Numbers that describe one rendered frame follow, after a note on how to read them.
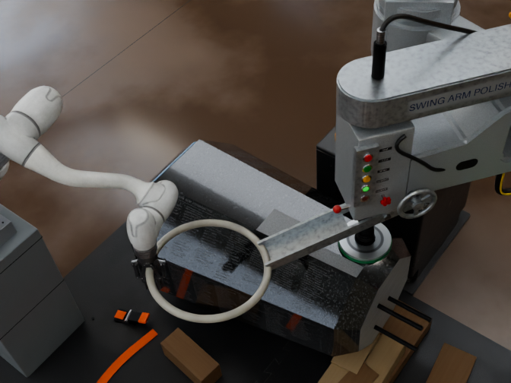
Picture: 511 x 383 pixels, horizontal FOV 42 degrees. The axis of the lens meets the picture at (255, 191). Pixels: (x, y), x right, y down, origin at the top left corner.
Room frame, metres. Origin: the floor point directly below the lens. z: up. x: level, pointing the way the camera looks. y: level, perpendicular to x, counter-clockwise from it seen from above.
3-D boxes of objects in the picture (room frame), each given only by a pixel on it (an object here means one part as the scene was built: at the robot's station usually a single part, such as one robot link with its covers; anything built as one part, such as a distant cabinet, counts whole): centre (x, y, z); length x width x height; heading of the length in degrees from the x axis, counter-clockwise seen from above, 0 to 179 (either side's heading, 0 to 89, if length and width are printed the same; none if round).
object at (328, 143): (2.30, -0.73, 0.37); 0.66 x 0.66 x 0.74; 47
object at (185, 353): (1.58, 0.40, 0.07); 0.30 x 0.12 x 0.12; 41
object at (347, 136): (1.65, -0.50, 1.30); 0.36 x 0.22 x 0.45; 100
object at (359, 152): (1.51, -0.37, 1.35); 0.08 x 0.03 x 0.28; 100
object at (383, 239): (1.64, -0.42, 0.82); 0.21 x 0.21 x 0.01
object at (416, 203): (1.54, -0.56, 1.18); 0.15 x 0.10 x 0.15; 100
